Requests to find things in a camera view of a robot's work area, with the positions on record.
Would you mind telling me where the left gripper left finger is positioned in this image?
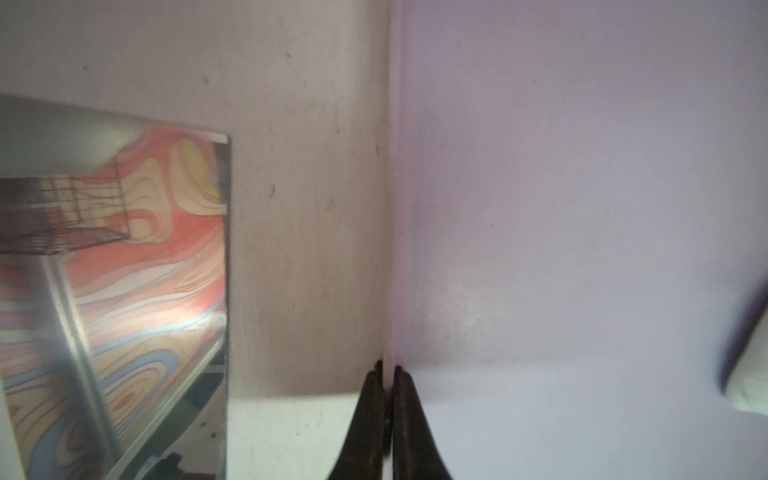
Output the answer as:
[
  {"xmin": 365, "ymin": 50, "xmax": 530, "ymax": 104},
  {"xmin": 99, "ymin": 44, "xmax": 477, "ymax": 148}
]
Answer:
[{"xmin": 328, "ymin": 360, "xmax": 386, "ymax": 480}]

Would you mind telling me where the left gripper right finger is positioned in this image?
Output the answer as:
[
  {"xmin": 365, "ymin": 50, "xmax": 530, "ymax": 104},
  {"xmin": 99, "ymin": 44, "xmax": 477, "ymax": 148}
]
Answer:
[{"xmin": 392, "ymin": 366, "xmax": 452, "ymax": 480}]

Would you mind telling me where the purple cutting board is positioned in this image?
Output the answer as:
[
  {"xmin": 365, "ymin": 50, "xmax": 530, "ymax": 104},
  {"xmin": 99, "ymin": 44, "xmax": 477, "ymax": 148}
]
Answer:
[{"xmin": 390, "ymin": 1, "xmax": 767, "ymax": 479}]

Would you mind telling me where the white dough piece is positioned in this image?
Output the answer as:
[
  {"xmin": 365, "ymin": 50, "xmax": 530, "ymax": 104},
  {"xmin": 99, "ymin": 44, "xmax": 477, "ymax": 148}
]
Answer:
[{"xmin": 725, "ymin": 312, "xmax": 767, "ymax": 416}]

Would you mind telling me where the metal scraper wooden handle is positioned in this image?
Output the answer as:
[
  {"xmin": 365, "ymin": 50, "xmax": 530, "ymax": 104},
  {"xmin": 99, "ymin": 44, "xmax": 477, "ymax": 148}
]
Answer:
[{"xmin": 1, "ymin": 95, "xmax": 231, "ymax": 479}]

